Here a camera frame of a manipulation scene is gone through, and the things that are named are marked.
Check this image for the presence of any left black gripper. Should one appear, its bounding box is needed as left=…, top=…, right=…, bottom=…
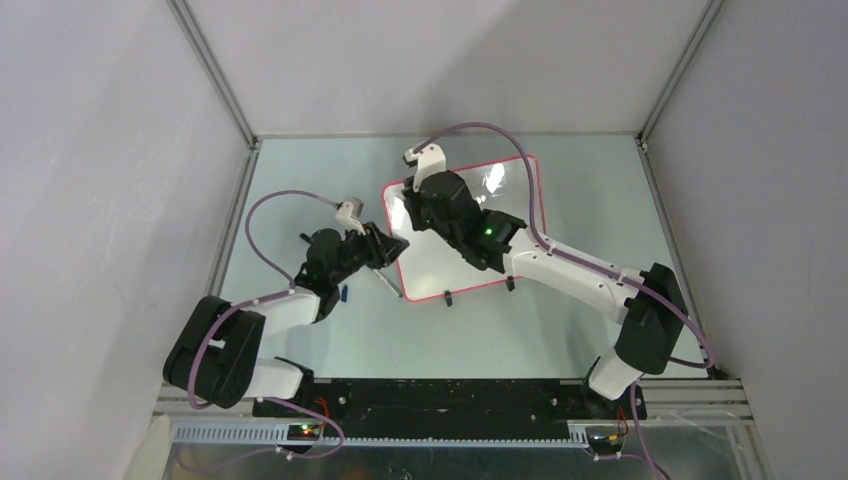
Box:
left=330, top=221, right=408, bottom=285

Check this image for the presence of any pink framed whiteboard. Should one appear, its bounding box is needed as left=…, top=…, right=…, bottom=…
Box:
left=380, top=154, right=549, bottom=305

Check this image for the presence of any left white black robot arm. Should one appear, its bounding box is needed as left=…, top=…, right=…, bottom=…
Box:
left=163, top=222, right=409, bottom=417

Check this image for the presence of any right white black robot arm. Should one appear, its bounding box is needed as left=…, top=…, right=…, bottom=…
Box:
left=401, top=171, right=687, bottom=418

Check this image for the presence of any green capped marker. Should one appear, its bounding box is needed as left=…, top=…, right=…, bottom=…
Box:
left=372, top=269, right=404, bottom=298

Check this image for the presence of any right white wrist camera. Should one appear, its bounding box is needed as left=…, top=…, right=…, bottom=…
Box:
left=403, top=143, right=446, bottom=192

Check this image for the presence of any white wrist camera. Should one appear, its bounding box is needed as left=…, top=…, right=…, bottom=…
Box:
left=403, top=143, right=446, bottom=192
left=335, top=197, right=366, bottom=235

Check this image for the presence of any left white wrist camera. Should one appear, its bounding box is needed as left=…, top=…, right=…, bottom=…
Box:
left=335, top=197, right=366, bottom=235

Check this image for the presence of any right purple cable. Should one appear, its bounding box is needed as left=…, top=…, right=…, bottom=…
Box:
left=414, top=121, right=718, bottom=480

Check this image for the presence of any purple cable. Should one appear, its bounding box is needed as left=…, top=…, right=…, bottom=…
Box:
left=186, top=190, right=347, bottom=462
left=414, top=121, right=718, bottom=480

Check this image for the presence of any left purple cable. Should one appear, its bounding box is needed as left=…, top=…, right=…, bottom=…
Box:
left=186, top=190, right=347, bottom=462

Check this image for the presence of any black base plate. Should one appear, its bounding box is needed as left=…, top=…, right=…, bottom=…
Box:
left=293, top=378, right=647, bottom=439

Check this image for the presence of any grey slotted cable duct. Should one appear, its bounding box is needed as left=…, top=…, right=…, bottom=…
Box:
left=172, top=422, right=588, bottom=449

